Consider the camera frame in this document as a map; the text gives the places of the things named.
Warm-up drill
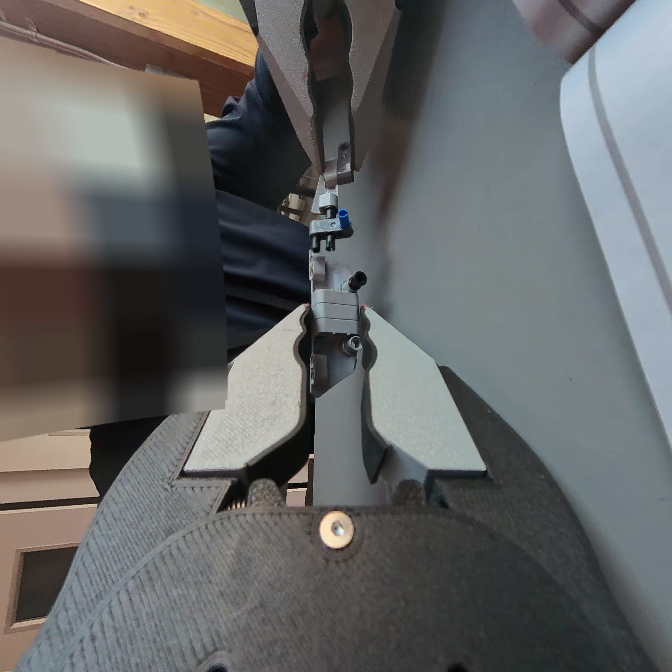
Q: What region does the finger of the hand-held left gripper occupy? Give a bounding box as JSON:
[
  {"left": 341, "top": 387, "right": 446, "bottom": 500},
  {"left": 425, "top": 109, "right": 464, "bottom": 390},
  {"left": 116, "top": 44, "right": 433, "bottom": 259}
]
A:
[
  {"left": 341, "top": 0, "right": 405, "bottom": 173},
  {"left": 239, "top": 0, "right": 324, "bottom": 174}
]

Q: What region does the grey lego beam blue pin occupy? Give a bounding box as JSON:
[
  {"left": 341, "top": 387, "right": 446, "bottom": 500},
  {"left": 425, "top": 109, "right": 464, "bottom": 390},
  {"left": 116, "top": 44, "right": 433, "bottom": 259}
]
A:
[{"left": 307, "top": 142, "right": 355, "bottom": 250}]

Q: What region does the person's dark clothed torso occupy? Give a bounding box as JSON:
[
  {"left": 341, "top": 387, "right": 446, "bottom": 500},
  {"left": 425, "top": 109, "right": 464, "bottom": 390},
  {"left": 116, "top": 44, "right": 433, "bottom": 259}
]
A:
[{"left": 89, "top": 52, "right": 316, "bottom": 499}]

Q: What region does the light grey lego chassis assembly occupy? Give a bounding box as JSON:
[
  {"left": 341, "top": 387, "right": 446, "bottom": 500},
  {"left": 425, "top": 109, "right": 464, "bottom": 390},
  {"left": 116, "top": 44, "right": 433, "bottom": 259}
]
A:
[{"left": 307, "top": 251, "right": 368, "bottom": 397}]

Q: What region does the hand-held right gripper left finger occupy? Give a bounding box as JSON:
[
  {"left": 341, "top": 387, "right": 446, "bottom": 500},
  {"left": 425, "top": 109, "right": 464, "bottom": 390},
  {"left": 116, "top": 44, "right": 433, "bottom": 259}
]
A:
[{"left": 181, "top": 302, "right": 316, "bottom": 481}]

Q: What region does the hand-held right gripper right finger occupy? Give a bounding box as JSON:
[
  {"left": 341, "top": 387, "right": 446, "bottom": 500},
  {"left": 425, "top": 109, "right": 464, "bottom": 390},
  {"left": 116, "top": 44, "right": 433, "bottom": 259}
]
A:
[{"left": 358, "top": 304, "right": 491, "bottom": 486}]

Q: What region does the wooden beam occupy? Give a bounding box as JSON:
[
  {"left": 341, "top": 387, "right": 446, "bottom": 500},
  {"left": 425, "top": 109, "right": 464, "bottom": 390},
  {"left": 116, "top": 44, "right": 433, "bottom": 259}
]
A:
[{"left": 0, "top": 0, "right": 258, "bottom": 116}]

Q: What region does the beige cabinet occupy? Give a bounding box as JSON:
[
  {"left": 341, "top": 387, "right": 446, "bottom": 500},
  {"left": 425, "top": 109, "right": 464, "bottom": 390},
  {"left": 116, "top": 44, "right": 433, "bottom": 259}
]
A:
[{"left": 0, "top": 428, "right": 106, "bottom": 672}]

